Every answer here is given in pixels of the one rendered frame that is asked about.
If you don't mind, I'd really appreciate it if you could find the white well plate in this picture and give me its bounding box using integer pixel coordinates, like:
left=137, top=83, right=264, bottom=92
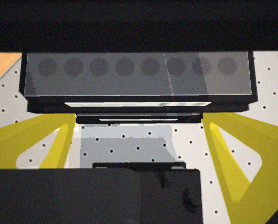
left=0, top=0, right=278, bottom=53

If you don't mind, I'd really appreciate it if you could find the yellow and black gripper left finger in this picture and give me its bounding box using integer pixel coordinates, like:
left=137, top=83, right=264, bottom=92
left=0, top=114, right=76, bottom=169

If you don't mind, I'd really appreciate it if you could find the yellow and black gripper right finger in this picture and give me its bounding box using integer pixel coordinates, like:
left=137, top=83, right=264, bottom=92
left=202, top=113, right=278, bottom=224

